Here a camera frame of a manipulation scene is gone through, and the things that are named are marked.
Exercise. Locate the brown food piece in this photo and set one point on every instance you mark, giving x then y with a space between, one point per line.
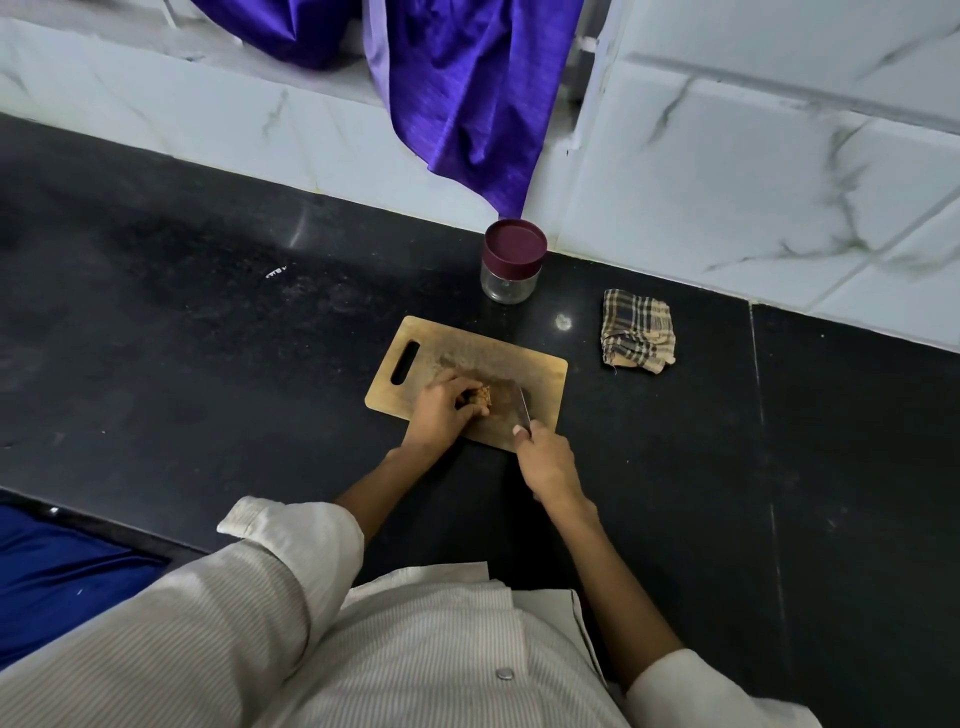
478 396

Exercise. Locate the person's right forearm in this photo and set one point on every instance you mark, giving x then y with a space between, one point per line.
611 581

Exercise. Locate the person's right hand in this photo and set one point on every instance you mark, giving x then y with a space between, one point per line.
549 465

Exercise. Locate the blue cloth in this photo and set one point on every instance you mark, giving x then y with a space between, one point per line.
60 577

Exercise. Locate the wooden cutting board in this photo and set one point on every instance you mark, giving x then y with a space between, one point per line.
465 379

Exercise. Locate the person's left hand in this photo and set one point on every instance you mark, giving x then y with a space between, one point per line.
435 416

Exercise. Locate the purple curtain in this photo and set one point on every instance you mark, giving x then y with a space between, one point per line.
442 75

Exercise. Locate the glass jar with maroon lid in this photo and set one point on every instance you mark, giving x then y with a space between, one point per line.
513 260

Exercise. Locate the steel kitchen knife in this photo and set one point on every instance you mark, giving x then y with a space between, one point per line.
524 416

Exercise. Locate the person's left thumb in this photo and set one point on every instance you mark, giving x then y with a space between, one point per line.
475 410

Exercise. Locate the white striped shirt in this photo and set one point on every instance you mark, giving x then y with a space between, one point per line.
300 622

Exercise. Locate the checkered folded cloth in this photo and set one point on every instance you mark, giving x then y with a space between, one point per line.
637 331

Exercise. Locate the person's left forearm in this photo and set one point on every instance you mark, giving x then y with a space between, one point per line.
375 487

